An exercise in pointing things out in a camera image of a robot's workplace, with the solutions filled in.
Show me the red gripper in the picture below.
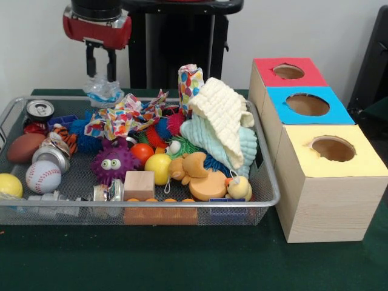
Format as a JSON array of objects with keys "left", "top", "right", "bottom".
[{"left": 63, "top": 7, "right": 132, "bottom": 83}]

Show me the clear plastic blue label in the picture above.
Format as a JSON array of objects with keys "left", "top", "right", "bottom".
[{"left": 83, "top": 75, "right": 125, "bottom": 109}]

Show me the multicolour polka dot cloth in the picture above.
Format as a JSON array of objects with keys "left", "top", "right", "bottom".
[
  {"left": 178, "top": 64, "right": 206, "bottom": 116},
  {"left": 85, "top": 90, "right": 169, "bottom": 141}
]

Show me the cream knit cloth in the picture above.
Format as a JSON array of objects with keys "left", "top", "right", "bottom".
[{"left": 189, "top": 77, "right": 255, "bottom": 169}]

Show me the shallow clear mesh bin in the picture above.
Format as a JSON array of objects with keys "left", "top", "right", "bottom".
[{"left": 0, "top": 96, "right": 281, "bottom": 226}]

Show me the wooden box with three holes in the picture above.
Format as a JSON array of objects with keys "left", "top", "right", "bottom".
[{"left": 249, "top": 58, "right": 388, "bottom": 243}]

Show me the purple googly-eyed monster toy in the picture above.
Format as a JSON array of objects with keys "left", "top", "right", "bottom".
[{"left": 91, "top": 138, "right": 141, "bottom": 186}]

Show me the small yellow ball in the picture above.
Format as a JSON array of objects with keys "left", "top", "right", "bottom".
[{"left": 144, "top": 153, "right": 173, "bottom": 186}]

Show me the mint green cloth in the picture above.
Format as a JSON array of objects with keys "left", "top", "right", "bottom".
[{"left": 180, "top": 115, "right": 258, "bottom": 178}]

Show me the white baseball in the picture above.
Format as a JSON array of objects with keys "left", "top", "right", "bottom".
[{"left": 25, "top": 161, "right": 62, "bottom": 194}]

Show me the wooden cube block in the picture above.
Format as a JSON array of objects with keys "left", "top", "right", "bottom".
[{"left": 124, "top": 171, "right": 156, "bottom": 201}]

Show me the orange foam duck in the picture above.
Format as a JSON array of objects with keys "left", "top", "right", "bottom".
[{"left": 169, "top": 152, "right": 228, "bottom": 201}]

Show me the small yellow rubber duck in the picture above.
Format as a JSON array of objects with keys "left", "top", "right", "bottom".
[{"left": 225, "top": 171, "right": 253, "bottom": 201}]

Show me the black chair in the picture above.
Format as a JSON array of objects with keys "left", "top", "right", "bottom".
[{"left": 352, "top": 6, "right": 388, "bottom": 119}]

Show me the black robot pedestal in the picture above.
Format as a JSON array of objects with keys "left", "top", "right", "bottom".
[{"left": 121, "top": 0, "right": 244, "bottom": 90}]

